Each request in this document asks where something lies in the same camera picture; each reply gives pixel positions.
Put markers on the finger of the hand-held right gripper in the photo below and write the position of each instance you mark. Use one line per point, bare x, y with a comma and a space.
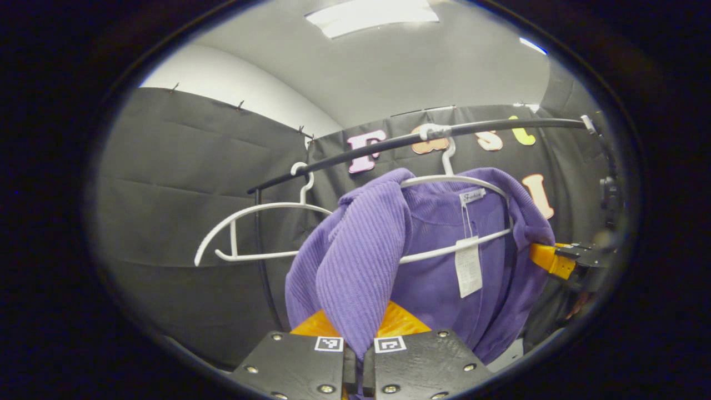
550, 258

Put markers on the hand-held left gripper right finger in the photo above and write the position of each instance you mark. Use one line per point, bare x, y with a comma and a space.
422, 366

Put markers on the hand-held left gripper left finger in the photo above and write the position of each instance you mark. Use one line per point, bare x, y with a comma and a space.
294, 366

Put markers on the purple ribbed cardigan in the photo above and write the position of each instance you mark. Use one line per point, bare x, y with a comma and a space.
361, 266

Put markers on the white clothes hanger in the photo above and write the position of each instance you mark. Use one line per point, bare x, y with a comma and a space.
433, 253
261, 256

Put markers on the black clothes rack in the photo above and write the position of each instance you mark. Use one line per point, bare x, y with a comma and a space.
500, 126

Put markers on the small ceiling light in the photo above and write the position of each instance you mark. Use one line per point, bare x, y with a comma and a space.
533, 45

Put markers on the black backdrop cloth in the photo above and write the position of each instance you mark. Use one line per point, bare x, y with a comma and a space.
178, 222

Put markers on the large ceiling light panel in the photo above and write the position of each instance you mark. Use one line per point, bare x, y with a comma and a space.
372, 16

